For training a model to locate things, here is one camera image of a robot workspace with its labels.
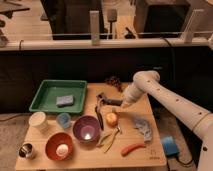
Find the small blue cup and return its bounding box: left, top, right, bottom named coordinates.
left=56, top=113, right=71, bottom=129

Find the black handled peeler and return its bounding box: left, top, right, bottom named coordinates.
left=95, top=93, right=107, bottom=129

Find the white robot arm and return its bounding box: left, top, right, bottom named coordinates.
left=122, top=70, right=213, bottom=171

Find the black cable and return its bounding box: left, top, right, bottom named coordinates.
left=160, top=36, right=177, bottom=73

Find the yellow toy fruit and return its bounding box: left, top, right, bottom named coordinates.
left=106, top=108, right=118, bottom=127

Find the small metal cup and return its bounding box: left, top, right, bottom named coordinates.
left=18, top=143, right=36, bottom=159

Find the black eraser block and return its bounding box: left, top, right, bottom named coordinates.
left=105, top=99, right=122, bottom=106

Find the red bowl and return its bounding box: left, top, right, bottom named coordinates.
left=45, top=132, right=73, bottom=161

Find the purple bowl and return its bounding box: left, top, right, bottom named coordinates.
left=73, top=115, right=100, bottom=143

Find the brown pine cone bunch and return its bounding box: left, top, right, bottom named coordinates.
left=105, top=76, right=122, bottom=92

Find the green plastic tray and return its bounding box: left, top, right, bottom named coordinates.
left=29, top=80, right=87, bottom=115

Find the blue grey cloth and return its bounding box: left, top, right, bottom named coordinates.
left=133, top=115, right=152, bottom=142

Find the white paper cup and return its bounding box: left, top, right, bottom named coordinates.
left=28, top=112, right=48, bottom=132

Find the blue sponge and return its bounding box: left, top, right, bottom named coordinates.
left=56, top=95, right=74, bottom=106

